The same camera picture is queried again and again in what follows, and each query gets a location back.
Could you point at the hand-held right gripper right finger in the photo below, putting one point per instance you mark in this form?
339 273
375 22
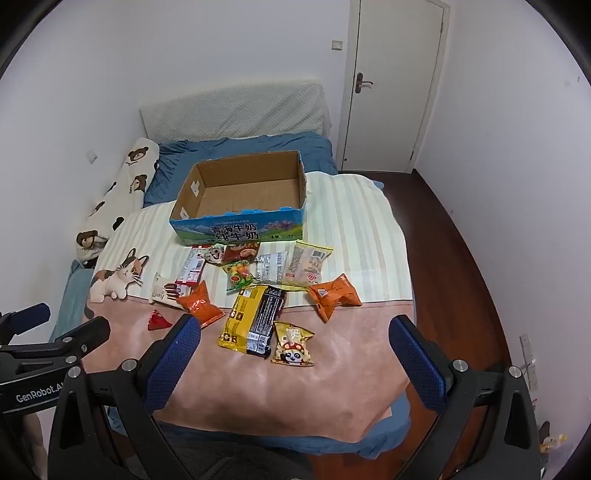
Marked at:
419 364

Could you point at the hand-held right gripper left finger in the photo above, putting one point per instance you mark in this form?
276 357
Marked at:
171 364

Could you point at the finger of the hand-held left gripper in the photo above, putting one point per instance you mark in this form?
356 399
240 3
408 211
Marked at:
30 319
90 334

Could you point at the red triangular snack packet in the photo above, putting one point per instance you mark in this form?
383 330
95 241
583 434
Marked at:
159 320

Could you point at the orange snack packet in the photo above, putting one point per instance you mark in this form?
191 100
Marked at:
199 305
334 295

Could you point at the white brown chocolate stick box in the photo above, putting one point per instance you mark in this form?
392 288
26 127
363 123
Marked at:
164 293

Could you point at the yellow and black snack packet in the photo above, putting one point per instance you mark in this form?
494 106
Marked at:
254 323

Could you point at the red and white snack packet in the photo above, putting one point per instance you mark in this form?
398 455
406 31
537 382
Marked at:
191 270

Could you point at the green candy packet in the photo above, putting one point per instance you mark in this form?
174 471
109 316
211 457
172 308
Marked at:
239 275

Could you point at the small white cartoon snack packet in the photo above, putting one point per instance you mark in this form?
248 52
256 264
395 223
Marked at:
213 253

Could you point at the yellow panda print snack packet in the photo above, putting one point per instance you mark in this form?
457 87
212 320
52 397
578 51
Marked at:
292 345

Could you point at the red brown snack packet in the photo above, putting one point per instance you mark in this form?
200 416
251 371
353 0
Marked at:
240 252

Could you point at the grey white snack packet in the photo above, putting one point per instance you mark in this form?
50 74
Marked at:
270 267

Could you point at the pale yellow-edged snack packet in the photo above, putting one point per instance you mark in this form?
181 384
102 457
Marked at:
307 263

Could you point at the cardboard box blue print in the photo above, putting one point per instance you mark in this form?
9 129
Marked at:
244 194

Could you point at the light blue cloth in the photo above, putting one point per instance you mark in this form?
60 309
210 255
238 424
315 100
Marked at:
74 295

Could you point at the dark cloth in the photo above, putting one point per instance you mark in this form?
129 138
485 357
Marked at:
231 464

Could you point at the striped pink cat print blanket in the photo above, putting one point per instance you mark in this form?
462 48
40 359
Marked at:
351 230

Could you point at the white bear print pillow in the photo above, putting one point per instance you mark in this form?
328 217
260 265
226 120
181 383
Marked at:
122 184

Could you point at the white padded headboard cushion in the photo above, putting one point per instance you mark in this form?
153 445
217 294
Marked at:
235 110

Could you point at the white door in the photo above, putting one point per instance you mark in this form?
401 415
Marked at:
397 83

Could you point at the white wall power strip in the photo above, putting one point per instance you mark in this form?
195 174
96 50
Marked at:
528 360

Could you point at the white wall socket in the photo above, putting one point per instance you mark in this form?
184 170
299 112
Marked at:
92 154

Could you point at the white light switch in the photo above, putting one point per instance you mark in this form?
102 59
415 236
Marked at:
337 45

